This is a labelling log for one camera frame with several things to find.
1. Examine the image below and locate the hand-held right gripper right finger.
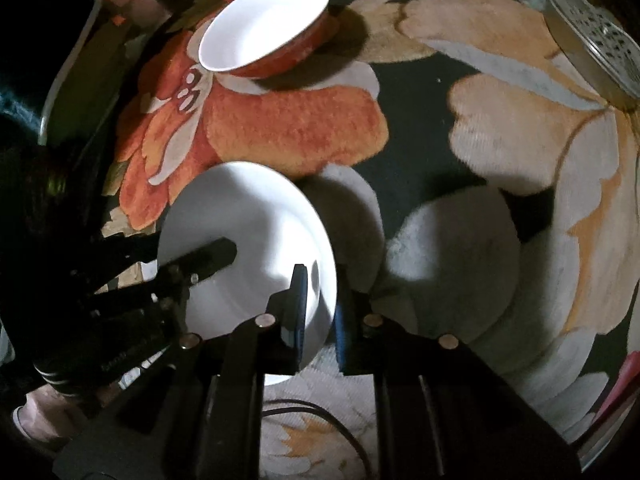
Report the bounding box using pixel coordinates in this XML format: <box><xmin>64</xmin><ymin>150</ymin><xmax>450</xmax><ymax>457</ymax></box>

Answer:
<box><xmin>334</xmin><ymin>280</ymin><xmax>583</xmax><ymax>480</ymax></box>

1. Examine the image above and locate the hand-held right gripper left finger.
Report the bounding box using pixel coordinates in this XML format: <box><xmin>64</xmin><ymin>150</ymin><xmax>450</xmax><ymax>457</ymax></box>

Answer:
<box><xmin>52</xmin><ymin>264</ymin><xmax>309</xmax><ymax>480</ymax></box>

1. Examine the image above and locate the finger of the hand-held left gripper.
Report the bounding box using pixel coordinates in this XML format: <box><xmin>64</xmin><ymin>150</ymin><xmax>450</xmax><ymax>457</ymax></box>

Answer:
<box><xmin>160</xmin><ymin>237</ymin><xmax>237</xmax><ymax>287</ymax></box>

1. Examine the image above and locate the red bowl white inside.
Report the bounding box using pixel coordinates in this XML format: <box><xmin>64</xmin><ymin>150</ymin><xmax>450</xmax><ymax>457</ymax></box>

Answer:
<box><xmin>198</xmin><ymin>0</ymin><xmax>332</xmax><ymax>79</ymax></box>
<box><xmin>157</xmin><ymin>161</ymin><xmax>338</xmax><ymax>387</ymax></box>

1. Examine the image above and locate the person's left forearm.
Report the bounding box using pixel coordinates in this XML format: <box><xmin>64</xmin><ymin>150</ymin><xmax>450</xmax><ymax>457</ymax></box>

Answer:
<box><xmin>12</xmin><ymin>360</ymin><xmax>88</xmax><ymax>446</ymax></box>

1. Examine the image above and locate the floral table cloth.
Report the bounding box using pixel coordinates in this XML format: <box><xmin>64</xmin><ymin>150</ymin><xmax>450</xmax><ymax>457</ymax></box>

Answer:
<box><xmin>100</xmin><ymin>0</ymin><xmax>640</xmax><ymax>480</ymax></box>

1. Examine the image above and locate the perforated metal lid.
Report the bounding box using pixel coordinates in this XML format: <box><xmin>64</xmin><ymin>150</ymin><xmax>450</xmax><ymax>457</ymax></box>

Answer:
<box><xmin>544</xmin><ymin>0</ymin><xmax>640</xmax><ymax>111</ymax></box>

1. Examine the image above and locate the black cable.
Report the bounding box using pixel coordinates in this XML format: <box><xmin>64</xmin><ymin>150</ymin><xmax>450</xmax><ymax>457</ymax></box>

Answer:
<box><xmin>262</xmin><ymin>400</ymin><xmax>373</xmax><ymax>480</ymax></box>

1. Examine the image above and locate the white metal chair frame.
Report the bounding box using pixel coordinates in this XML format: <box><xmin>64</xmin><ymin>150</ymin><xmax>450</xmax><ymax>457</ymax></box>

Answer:
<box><xmin>39</xmin><ymin>0</ymin><xmax>108</xmax><ymax>143</ymax></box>

